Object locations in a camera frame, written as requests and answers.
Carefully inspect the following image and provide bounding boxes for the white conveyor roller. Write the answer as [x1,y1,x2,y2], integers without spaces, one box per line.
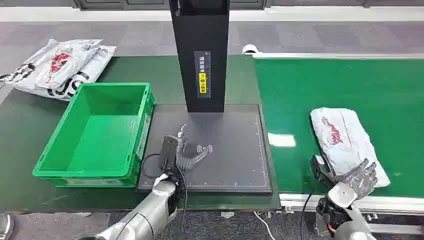
[241,43,260,56]

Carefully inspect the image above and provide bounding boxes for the green plastic crate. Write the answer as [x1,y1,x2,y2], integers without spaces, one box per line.
[32,82,157,189]

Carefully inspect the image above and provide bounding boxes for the grey shoe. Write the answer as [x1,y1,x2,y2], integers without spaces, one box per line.
[0,213,15,240]

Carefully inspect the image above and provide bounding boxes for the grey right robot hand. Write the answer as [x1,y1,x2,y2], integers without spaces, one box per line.
[336,158,379,200]

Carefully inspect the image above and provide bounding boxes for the white parcel bag black print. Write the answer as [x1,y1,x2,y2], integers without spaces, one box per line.
[0,39,59,84]

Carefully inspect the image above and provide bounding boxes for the green conveyor belt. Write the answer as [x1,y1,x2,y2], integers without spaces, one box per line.
[253,57,424,199]

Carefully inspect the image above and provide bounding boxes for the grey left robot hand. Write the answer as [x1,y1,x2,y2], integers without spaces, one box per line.
[175,124,214,173]

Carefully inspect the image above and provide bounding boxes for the black scanner platform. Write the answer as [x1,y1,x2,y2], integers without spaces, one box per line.
[136,104,274,196]

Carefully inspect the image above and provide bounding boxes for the black scanner post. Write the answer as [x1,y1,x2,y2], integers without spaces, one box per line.
[168,0,231,114]

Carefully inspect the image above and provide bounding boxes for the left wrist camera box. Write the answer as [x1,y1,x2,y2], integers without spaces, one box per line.
[158,135,180,173]

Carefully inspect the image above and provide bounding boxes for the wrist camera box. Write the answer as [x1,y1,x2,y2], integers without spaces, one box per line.
[158,135,180,173]
[309,154,337,188]

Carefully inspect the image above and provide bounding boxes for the thin black cable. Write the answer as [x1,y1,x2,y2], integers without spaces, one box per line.
[175,165,189,229]

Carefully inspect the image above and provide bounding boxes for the looped black cable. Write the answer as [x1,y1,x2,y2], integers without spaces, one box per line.
[141,152,163,180]

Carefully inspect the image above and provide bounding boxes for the dark cabinet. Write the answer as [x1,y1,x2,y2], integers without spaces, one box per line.
[73,0,268,11]

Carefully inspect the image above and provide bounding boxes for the white cable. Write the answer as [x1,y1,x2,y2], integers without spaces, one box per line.
[253,211,276,240]

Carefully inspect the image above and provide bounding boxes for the white parcel bag red print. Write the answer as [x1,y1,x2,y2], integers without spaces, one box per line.
[33,39,104,90]
[310,106,392,189]

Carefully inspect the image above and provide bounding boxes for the white parcel bag black letters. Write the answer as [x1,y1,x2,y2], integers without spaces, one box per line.
[13,44,117,102]

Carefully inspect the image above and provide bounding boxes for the black and yellow label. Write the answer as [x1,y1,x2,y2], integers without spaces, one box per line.
[194,51,212,99]

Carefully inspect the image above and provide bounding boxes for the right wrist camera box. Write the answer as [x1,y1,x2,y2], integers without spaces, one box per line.
[309,154,337,188]

